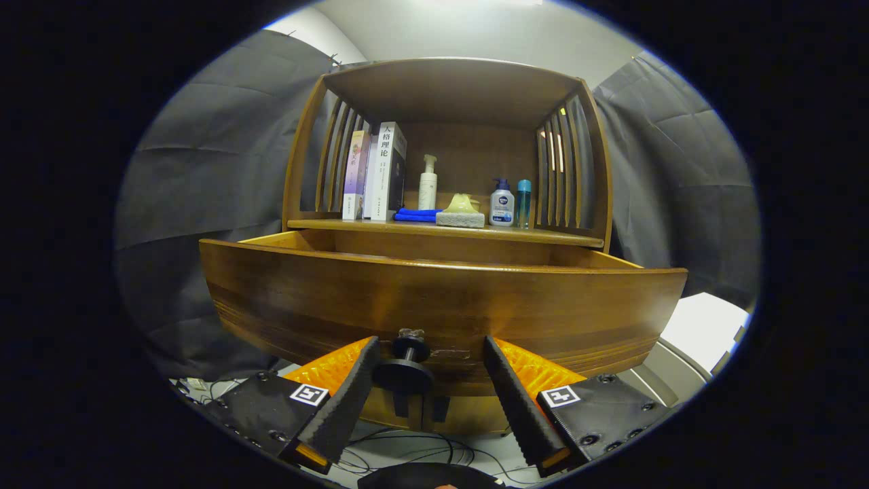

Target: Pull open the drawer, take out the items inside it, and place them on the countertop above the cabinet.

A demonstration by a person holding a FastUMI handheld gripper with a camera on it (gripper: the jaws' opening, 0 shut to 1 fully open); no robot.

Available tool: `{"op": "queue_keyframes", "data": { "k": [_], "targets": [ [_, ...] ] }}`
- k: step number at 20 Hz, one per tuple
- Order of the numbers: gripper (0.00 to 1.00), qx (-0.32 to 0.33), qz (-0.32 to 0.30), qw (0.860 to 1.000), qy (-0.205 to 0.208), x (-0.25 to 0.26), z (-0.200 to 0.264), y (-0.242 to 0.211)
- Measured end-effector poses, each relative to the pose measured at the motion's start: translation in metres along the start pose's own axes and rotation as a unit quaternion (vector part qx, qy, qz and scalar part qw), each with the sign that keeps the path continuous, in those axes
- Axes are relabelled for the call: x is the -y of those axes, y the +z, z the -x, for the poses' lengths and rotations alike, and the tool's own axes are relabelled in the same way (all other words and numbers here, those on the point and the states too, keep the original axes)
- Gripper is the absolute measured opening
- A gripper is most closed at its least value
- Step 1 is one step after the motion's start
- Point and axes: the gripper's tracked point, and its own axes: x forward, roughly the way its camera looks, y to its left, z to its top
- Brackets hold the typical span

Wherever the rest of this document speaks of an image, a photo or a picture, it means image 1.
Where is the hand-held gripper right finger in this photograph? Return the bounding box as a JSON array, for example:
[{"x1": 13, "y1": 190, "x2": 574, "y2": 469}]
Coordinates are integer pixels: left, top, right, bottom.
[{"x1": 482, "y1": 335, "x2": 680, "y2": 478}]

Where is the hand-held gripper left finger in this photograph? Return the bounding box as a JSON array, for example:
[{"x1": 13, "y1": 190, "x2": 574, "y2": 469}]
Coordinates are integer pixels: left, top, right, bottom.
[{"x1": 204, "y1": 336, "x2": 382, "y2": 476}]

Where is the wooden drawer with black knob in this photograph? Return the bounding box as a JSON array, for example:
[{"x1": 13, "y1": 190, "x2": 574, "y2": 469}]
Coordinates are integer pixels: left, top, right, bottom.
[{"x1": 198, "y1": 229, "x2": 688, "y2": 399}]

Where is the yellow handled grey scrub brush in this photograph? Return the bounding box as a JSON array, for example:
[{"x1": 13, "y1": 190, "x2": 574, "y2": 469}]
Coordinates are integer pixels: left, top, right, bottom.
[{"x1": 435, "y1": 194, "x2": 487, "y2": 229}]

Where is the wooden countertop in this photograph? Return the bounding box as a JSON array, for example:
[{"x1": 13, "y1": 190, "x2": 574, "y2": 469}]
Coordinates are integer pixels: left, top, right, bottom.
[{"x1": 286, "y1": 217, "x2": 605, "y2": 249}]

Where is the wooden cabinet with slatted shelf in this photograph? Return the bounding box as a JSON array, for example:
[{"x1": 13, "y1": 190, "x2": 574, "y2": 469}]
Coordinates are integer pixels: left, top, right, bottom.
[{"x1": 282, "y1": 58, "x2": 614, "y2": 435}]

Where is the grey ribbed plastic object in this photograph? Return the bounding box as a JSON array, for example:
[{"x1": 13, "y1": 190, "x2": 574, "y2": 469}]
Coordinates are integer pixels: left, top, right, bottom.
[{"x1": 614, "y1": 336, "x2": 714, "y2": 408}]

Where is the white lotion bottle blue cap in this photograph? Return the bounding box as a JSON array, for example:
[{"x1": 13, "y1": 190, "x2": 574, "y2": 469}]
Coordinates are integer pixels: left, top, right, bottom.
[{"x1": 489, "y1": 178, "x2": 515, "y2": 228}]

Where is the slim blue bottle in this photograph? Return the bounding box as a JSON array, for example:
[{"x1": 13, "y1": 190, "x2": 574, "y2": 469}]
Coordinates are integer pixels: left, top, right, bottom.
[{"x1": 515, "y1": 179, "x2": 532, "y2": 229}]

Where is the white pump bottle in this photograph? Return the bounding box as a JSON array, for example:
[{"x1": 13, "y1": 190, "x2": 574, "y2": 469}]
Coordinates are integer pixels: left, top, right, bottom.
[{"x1": 418, "y1": 154, "x2": 439, "y2": 211}]

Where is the purple book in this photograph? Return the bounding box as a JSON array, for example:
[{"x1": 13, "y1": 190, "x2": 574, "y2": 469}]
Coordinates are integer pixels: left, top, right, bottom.
[{"x1": 341, "y1": 130, "x2": 372, "y2": 221}]

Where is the white book with portrait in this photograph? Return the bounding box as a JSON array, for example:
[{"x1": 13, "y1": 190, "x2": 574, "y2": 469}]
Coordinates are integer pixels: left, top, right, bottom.
[{"x1": 370, "y1": 122, "x2": 408, "y2": 223}]

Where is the black backdrop cloth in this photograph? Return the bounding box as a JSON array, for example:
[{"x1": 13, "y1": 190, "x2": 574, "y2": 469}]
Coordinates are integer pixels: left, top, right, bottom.
[{"x1": 114, "y1": 31, "x2": 761, "y2": 381}]

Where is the black floor cable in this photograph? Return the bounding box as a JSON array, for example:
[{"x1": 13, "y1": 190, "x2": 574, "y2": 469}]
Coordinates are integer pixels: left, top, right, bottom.
[{"x1": 336, "y1": 427, "x2": 523, "y2": 479}]

